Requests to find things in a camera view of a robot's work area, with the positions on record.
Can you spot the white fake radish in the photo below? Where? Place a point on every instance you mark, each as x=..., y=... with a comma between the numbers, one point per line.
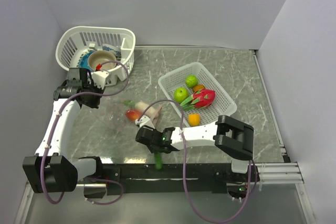
x=141, y=107

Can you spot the brown fake food piece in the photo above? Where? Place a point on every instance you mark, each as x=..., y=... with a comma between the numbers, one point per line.
x=198, y=87

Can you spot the white perforated rectangular basket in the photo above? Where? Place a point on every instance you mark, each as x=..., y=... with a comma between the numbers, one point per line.
x=223, y=104

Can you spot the orange fake fruit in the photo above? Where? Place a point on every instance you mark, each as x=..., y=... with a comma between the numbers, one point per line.
x=194, y=120

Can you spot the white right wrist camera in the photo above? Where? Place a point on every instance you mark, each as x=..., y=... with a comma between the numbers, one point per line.
x=144, y=121

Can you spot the green fake chili pepper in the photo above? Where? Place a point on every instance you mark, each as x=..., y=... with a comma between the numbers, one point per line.
x=158, y=161

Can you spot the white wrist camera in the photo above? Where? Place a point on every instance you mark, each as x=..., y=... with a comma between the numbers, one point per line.
x=144, y=121
x=100, y=78

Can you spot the aluminium frame rail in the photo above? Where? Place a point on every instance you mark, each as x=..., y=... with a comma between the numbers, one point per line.
x=280, y=173

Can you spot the red yellow fake mango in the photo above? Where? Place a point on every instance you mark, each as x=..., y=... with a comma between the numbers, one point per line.
x=133, y=114

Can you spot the green fake apple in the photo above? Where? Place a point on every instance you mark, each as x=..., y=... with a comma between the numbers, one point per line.
x=180, y=94

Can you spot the beige bowl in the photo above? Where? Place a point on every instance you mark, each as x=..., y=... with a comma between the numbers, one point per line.
x=99, y=57

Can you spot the blue patterned white dish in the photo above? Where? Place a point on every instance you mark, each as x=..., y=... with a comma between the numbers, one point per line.
x=116, y=51

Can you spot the clear zip top bag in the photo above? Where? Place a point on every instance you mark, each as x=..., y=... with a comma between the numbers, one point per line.
x=116, y=110

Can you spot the white slatted round basket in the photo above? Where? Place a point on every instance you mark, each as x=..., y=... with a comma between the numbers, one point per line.
x=82, y=40

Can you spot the red fake strawberry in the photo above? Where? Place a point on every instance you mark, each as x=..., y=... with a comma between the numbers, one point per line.
x=202, y=98

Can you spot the blue plate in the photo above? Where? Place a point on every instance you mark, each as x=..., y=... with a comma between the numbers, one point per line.
x=83, y=62

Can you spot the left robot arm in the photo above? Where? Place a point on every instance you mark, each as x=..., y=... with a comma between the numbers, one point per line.
x=49, y=169

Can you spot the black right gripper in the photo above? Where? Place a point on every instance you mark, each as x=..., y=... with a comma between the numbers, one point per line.
x=152, y=149

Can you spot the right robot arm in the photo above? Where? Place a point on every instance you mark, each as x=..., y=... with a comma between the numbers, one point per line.
x=233, y=137

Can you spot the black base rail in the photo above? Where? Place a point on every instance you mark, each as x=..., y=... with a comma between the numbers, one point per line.
x=145, y=178

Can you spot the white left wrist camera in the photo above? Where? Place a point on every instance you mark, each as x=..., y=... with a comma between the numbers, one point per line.
x=100, y=78

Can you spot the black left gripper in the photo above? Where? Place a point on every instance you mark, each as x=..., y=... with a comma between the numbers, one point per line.
x=93, y=104

